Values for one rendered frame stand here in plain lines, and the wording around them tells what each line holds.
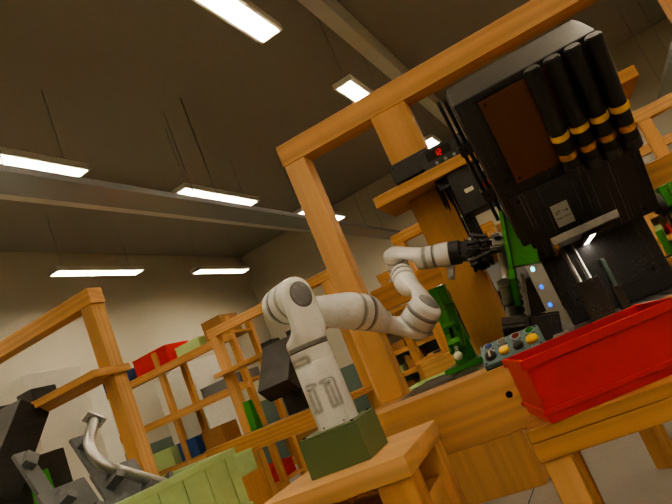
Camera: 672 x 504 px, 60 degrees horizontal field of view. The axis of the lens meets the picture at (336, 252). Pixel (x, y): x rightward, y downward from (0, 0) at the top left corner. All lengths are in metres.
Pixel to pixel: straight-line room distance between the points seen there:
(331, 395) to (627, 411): 0.56
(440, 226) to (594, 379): 1.06
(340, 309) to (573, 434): 0.57
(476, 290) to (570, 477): 1.00
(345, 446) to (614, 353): 0.54
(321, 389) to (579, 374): 0.51
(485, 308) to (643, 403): 0.99
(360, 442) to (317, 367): 0.18
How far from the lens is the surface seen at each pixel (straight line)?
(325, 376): 1.26
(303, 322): 1.26
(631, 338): 1.19
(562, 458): 1.18
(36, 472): 1.65
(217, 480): 1.60
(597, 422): 1.16
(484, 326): 2.06
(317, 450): 1.25
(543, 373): 1.14
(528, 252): 1.68
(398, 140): 2.18
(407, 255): 1.81
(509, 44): 2.25
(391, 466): 1.12
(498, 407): 1.47
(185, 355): 7.30
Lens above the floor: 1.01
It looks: 12 degrees up
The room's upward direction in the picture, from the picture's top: 23 degrees counter-clockwise
